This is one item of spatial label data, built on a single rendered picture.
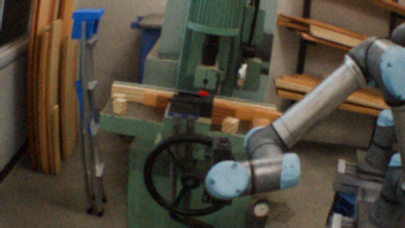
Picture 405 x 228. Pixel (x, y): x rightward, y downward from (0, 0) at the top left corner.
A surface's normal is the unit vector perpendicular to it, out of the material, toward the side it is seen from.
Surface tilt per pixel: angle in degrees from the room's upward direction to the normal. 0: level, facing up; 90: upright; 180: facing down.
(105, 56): 90
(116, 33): 90
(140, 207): 90
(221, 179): 60
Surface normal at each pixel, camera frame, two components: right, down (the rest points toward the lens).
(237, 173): 0.04, -0.18
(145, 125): -0.04, 0.33
